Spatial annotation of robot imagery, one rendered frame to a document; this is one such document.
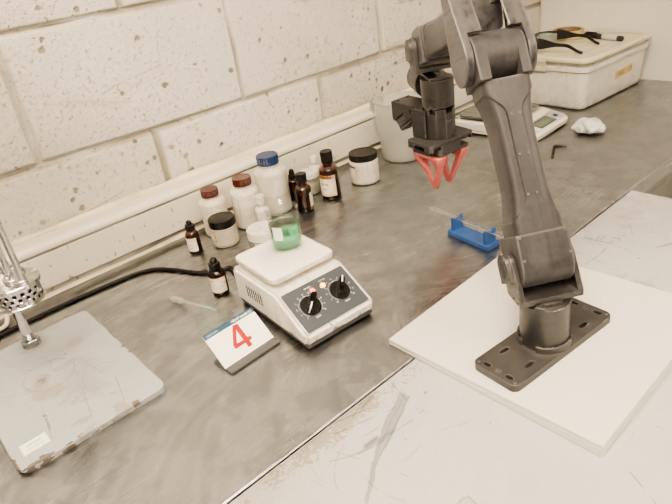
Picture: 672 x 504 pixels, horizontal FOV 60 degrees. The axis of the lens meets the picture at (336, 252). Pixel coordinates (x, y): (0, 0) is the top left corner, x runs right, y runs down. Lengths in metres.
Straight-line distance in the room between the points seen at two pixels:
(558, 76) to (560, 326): 1.13
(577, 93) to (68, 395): 1.46
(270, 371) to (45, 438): 0.30
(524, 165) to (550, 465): 0.35
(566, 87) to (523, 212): 1.09
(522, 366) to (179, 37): 0.89
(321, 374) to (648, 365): 0.41
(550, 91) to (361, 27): 0.60
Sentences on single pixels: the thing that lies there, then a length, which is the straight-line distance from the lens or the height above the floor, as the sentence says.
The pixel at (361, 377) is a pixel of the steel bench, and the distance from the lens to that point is 0.81.
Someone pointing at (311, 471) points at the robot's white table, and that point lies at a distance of 0.71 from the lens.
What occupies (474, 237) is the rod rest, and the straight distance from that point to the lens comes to 1.09.
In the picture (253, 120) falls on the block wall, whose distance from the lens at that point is 1.37.
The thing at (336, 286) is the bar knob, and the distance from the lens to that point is 0.89.
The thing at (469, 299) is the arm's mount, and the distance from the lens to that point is 0.91.
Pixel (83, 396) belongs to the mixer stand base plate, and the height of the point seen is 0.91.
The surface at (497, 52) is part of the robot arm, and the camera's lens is 0.77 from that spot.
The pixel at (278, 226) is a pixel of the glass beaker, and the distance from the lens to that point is 0.92.
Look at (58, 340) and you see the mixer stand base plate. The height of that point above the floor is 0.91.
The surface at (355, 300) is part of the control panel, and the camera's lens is 0.89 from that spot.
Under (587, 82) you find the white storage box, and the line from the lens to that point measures 1.80.
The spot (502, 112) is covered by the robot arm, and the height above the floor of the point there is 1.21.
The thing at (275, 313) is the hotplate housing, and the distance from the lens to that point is 0.90.
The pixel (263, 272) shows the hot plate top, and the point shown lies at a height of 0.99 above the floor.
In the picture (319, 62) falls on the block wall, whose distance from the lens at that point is 1.48.
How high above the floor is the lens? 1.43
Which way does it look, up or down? 29 degrees down
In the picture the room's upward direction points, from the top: 8 degrees counter-clockwise
